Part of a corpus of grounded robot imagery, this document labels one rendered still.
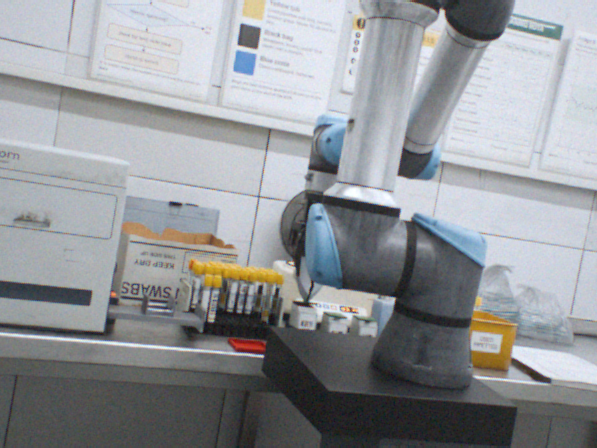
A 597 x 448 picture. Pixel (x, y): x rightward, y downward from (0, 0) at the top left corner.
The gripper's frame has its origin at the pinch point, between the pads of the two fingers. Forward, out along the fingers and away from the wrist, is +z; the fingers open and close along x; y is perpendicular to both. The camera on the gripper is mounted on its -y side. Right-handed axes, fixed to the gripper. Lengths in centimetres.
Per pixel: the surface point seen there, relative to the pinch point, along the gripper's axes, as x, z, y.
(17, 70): 57, -35, 55
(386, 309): -18.7, 1.2, 2.3
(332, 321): -5.5, 4.3, -1.2
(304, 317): 0.7, 4.1, -1.5
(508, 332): -43.3, 1.7, -5.7
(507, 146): -75, -42, 53
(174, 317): 26.7, 5.9, -4.8
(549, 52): -81, -70, 51
